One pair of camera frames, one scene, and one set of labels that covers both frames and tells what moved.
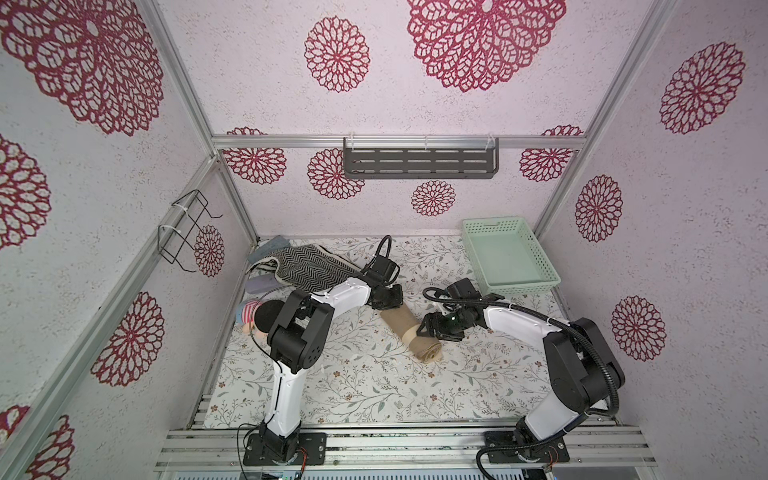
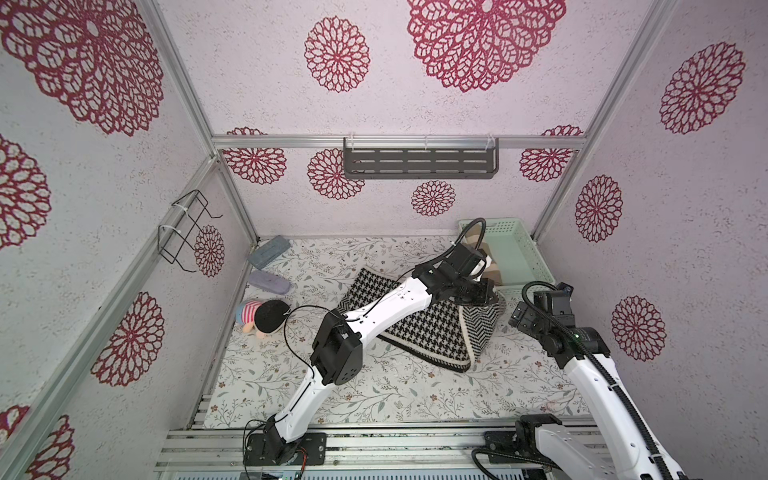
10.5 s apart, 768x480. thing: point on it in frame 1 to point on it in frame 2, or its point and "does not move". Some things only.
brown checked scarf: x=400 y=319 to x=475 y=237
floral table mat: x=377 y=369 does not move
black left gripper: x=398 y=298 to x=486 y=295
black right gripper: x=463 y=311 to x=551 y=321
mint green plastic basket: x=507 y=257 does not move
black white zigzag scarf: x=310 y=267 to x=439 y=335
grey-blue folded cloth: x=274 y=245 does not move
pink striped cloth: x=245 y=316 does not move
